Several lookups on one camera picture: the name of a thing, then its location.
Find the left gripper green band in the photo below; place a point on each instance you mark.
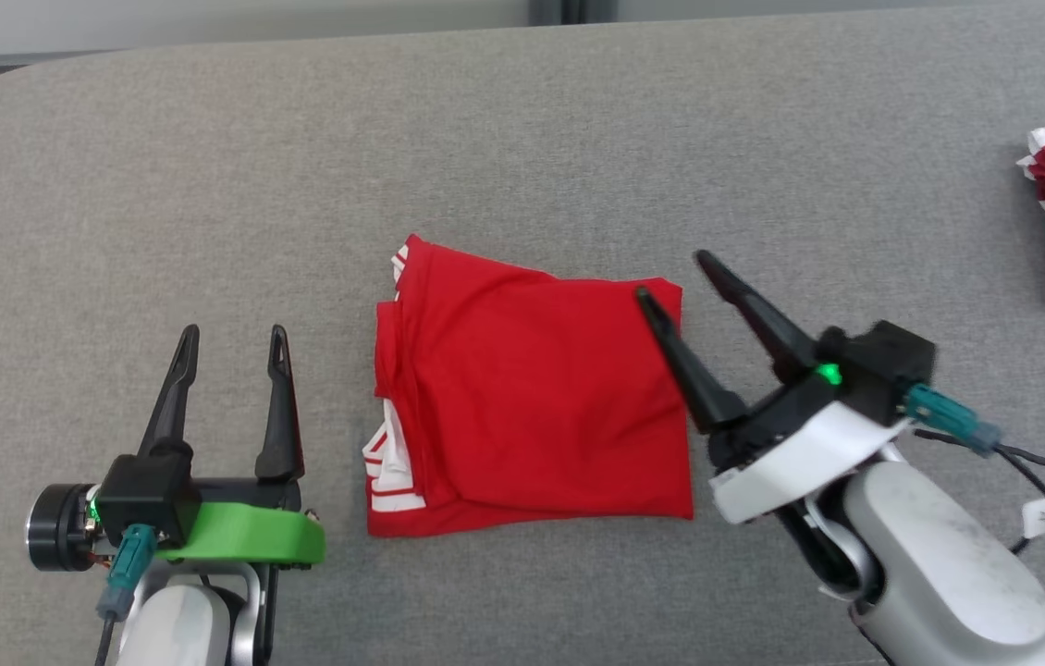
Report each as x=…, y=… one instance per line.
x=254, y=541

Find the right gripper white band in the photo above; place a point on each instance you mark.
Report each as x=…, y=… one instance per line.
x=791, y=453

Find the red jersey with black numbers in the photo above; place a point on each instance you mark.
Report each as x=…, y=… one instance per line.
x=532, y=416

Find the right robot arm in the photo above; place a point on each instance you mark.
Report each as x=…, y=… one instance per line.
x=929, y=573

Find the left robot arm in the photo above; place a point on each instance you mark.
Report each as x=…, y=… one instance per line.
x=176, y=620

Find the black left wrist cylinder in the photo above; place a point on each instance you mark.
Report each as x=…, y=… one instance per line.
x=55, y=527

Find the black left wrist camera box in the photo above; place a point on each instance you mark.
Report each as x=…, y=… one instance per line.
x=148, y=490

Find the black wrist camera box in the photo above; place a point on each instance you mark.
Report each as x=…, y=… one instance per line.
x=148, y=490
x=883, y=365

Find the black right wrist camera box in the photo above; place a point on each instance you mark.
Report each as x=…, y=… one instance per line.
x=883, y=365

